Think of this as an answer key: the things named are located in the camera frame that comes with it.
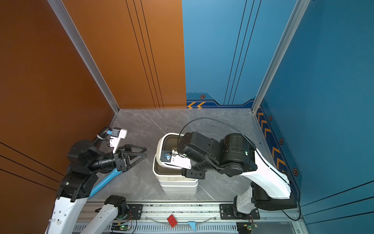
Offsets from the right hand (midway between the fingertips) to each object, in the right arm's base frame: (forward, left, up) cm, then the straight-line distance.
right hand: (185, 159), depth 52 cm
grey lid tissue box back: (-3, +4, -24) cm, 24 cm away
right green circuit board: (-16, -31, -37) cm, 51 cm away
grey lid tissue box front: (-3, +4, -31) cm, 32 cm away
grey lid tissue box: (-2, +4, -20) cm, 20 cm away
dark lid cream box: (-1, +9, -8) cm, 12 cm away
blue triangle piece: (-16, -3, -35) cm, 38 cm away
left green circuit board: (-17, +31, -38) cm, 52 cm away
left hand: (+3, +15, -1) cm, 16 cm away
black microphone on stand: (+19, +44, -11) cm, 50 cm away
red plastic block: (-15, +8, -35) cm, 39 cm away
